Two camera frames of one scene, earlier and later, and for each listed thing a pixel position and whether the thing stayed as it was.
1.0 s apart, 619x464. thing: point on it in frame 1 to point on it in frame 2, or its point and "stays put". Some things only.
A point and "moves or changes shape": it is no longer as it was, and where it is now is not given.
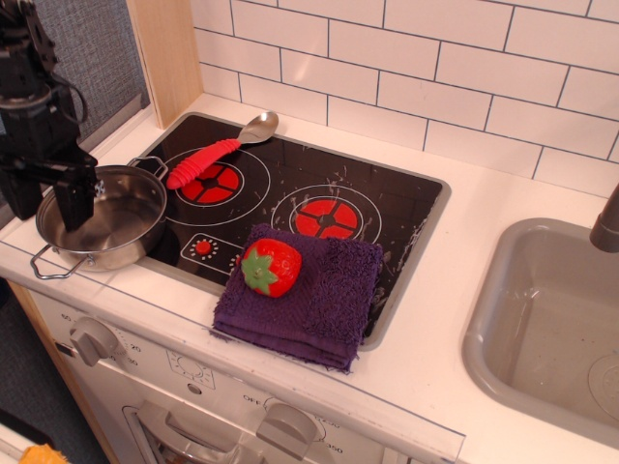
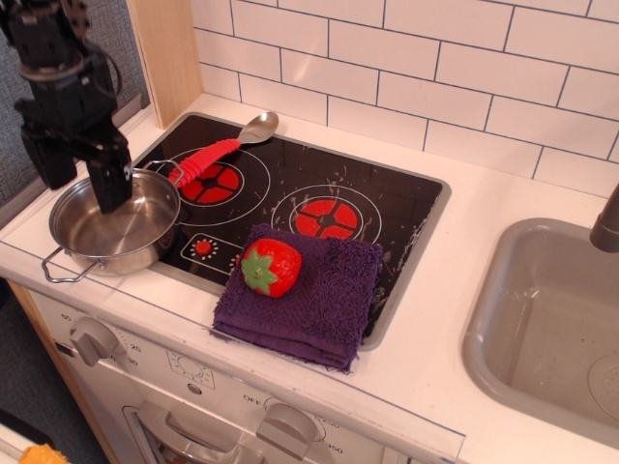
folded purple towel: [324, 316] stays put
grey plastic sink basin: [541, 326] stays put
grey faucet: [604, 232] stays put
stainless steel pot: [130, 204] moves or changes shape
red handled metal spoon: [259, 128] stays put
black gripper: [41, 141] to [73, 103]
